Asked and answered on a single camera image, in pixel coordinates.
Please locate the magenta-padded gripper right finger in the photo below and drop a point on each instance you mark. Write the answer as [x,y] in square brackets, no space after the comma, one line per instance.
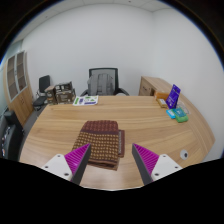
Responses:
[148,160]

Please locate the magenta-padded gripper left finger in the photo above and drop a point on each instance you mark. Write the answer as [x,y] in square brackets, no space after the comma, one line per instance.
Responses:
[75,160]

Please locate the maroon and gold patterned towel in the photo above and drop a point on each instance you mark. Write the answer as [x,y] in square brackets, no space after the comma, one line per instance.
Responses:
[100,140]

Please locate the small blue pack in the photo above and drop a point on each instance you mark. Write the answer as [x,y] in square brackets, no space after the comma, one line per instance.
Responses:
[171,114]

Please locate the small green pack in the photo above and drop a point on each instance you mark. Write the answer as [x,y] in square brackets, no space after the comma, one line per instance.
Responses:
[181,116]

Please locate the wide brown cardboard box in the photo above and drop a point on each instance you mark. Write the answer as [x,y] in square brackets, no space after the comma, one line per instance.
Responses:
[66,98]

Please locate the orange box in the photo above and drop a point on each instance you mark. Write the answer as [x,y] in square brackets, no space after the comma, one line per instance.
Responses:
[162,98]

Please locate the purple box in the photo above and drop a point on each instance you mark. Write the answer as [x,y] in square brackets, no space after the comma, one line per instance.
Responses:
[173,96]

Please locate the black leather chair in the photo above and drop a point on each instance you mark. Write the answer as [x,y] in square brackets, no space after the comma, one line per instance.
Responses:
[10,136]

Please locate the tall brown cardboard box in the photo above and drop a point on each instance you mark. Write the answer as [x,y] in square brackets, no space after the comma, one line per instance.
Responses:
[50,95]

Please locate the small dark cardboard box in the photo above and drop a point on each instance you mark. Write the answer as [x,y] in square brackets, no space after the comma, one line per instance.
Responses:
[64,87]

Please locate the low wooden side cabinet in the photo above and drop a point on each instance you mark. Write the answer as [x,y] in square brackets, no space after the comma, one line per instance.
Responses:
[150,86]

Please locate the wooden cabinet with glass doors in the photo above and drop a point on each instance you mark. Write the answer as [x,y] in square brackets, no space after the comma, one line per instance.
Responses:
[21,100]

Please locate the grey-backed black office chair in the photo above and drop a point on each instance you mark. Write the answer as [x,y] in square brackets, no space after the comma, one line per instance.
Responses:
[101,83]

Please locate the black visitor chair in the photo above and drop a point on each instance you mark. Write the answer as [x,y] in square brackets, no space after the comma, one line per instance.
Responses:
[43,85]

